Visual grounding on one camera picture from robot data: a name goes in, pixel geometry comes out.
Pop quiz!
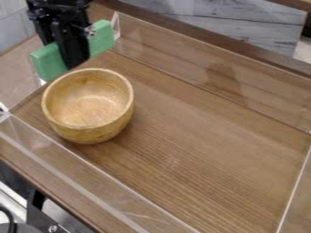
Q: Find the black cable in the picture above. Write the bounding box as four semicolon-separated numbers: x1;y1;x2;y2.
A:
0;206;19;233

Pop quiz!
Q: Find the clear acrylic tray wall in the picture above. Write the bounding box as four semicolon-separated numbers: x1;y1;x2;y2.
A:
0;3;311;233

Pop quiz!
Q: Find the green rectangular block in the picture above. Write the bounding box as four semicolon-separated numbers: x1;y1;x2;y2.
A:
29;19;114;82

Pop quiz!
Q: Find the brown wooden bowl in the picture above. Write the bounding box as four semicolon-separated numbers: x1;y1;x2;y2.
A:
41;68;134;144

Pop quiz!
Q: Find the black metal table bracket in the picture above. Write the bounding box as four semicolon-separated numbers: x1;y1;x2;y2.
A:
25;189;70;233

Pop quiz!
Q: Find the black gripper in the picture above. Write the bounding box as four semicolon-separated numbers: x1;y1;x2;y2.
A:
25;0;90;69

